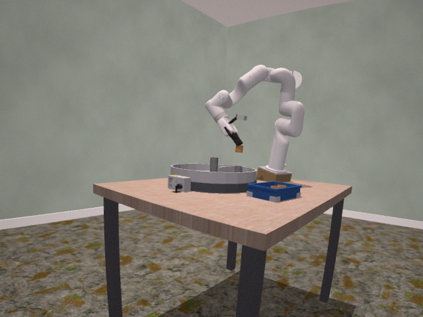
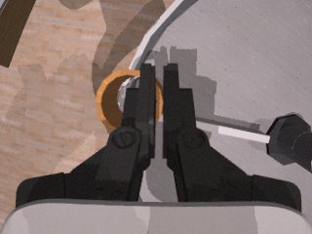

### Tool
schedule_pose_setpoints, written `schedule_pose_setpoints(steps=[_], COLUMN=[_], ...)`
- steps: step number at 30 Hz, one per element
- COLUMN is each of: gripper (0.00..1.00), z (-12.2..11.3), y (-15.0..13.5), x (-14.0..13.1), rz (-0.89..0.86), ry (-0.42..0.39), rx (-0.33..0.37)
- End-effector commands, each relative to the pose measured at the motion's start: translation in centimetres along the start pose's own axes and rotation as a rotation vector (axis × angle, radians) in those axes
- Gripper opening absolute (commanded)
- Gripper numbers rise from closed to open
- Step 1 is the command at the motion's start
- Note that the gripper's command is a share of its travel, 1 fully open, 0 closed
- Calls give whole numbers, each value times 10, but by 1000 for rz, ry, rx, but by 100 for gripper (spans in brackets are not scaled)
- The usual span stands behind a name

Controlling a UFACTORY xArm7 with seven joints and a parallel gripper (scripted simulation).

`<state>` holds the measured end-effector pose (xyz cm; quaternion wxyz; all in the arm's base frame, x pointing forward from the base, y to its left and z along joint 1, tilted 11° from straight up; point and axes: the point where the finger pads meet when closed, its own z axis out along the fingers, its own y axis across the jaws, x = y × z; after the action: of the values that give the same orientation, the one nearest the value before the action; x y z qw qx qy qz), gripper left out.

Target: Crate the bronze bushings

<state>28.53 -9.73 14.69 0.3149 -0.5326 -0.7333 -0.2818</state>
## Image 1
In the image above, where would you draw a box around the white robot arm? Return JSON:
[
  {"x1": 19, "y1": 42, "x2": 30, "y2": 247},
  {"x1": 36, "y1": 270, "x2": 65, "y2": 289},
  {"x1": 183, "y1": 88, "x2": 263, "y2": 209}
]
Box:
[{"x1": 206, "y1": 65, "x2": 305, "y2": 173}]

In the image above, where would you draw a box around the blue crate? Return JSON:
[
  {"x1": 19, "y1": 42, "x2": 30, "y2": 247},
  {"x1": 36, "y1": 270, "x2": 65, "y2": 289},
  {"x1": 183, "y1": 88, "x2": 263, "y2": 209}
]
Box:
[{"x1": 247, "y1": 181, "x2": 302, "y2": 203}]

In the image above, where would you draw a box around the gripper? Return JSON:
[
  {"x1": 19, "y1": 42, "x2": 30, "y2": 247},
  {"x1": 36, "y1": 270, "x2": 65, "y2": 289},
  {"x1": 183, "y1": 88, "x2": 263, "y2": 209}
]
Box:
[{"x1": 217, "y1": 116, "x2": 243, "y2": 146}]

